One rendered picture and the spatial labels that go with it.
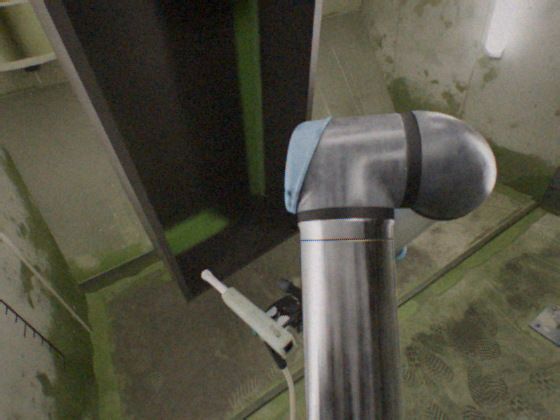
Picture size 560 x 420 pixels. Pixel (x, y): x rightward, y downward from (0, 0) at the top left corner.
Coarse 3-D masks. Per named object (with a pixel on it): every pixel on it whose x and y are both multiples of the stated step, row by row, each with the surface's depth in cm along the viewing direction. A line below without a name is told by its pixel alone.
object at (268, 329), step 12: (204, 276) 109; (216, 288) 103; (228, 300) 93; (240, 300) 91; (240, 312) 87; (252, 312) 86; (264, 312) 84; (252, 324) 83; (264, 324) 80; (276, 324) 79; (264, 336) 78; (276, 336) 76; (288, 336) 75; (276, 348) 75; (276, 360) 88
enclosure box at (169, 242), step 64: (64, 0) 74; (128, 0) 82; (192, 0) 92; (256, 0) 98; (320, 0) 78; (64, 64) 70; (128, 64) 91; (192, 64) 103; (256, 64) 114; (128, 128) 102; (192, 128) 117; (256, 128) 136; (128, 192) 99; (192, 192) 137; (256, 192) 165; (192, 256) 138; (256, 256) 135
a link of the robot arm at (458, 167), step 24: (432, 120) 33; (456, 120) 35; (432, 144) 32; (456, 144) 32; (480, 144) 34; (432, 168) 32; (456, 168) 32; (480, 168) 34; (432, 192) 34; (456, 192) 34; (480, 192) 36; (408, 216) 50; (432, 216) 42; (456, 216) 40; (408, 240) 63
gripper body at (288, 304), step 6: (282, 300) 92; (288, 300) 91; (294, 300) 90; (300, 300) 90; (282, 306) 90; (288, 306) 89; (294, 306) 88; (300, 306) 88; (282, 312) 92; (288, 312) 87; (300, 312) 89; (300, 318) 90; (294, 324) 89; (300, 324) 89; (300, 330) 90
